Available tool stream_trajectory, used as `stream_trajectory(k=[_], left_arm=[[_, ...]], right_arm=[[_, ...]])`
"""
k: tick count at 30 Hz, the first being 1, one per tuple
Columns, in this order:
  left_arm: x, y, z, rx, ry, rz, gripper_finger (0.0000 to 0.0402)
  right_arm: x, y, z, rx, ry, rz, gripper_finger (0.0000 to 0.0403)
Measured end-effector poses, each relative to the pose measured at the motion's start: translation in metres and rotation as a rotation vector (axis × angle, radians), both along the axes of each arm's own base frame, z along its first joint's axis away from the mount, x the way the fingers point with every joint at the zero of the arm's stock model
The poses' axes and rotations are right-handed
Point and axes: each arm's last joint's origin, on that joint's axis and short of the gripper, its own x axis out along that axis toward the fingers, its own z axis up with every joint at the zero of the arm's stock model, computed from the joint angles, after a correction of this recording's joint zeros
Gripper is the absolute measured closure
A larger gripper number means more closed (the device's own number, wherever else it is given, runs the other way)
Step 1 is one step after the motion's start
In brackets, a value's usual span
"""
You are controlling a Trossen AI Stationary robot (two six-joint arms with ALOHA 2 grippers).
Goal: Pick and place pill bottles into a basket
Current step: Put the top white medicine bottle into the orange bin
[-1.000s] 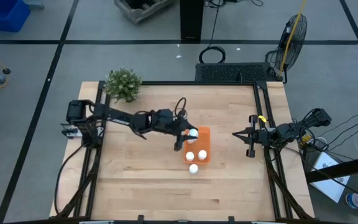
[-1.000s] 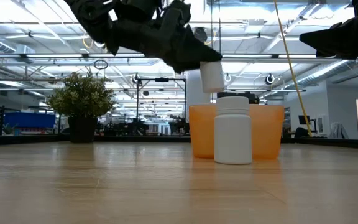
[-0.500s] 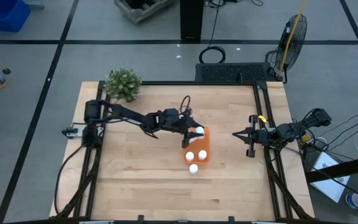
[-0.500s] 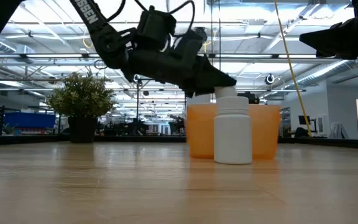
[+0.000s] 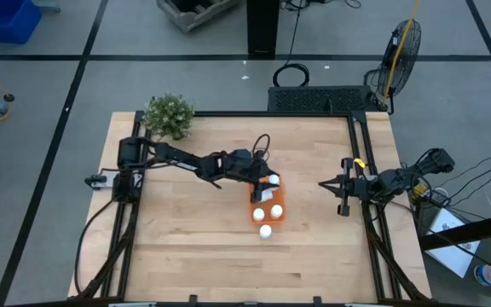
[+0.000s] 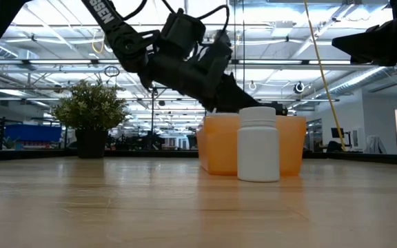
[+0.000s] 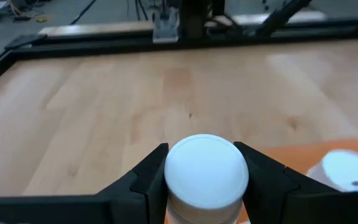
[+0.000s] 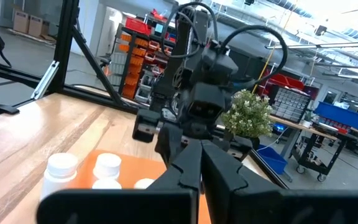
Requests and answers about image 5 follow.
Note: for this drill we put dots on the white cardboard box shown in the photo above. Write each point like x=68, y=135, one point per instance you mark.
x=450, y=247

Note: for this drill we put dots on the black perforated computer case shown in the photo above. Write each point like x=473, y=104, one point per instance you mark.
x=313, y=99

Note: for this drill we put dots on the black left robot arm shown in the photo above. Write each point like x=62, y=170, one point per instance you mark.
x=177, y=160

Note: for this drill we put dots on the orange plastic basket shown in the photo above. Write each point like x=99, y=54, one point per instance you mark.
x=280, y=196

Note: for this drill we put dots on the black aluminium table frame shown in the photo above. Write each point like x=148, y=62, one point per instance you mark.
x=271, y=114

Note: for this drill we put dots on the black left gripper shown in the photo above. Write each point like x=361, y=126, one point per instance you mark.
x=245, y=166

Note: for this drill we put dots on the black metal beam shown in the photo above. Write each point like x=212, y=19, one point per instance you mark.
x=484, y=226

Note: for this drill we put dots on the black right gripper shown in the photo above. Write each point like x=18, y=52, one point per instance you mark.
x=360, y=187

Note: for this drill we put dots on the green potted plant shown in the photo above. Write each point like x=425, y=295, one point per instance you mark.
x=169, y=115

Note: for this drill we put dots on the grey wooden pallet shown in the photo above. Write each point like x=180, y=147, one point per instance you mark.
x=190, y=17

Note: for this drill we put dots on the black upright post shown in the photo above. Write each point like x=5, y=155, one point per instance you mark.
x=262, y=25

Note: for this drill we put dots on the blue plastic bin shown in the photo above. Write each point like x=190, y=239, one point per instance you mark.
x=7, y=21

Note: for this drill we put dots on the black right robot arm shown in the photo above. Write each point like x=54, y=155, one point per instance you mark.
x=399, y=179

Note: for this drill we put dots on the black power adapter box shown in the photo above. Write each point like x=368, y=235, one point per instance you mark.
x=437, y=198

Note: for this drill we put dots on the black floor fan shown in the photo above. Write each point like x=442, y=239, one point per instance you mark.
x=392, y=72

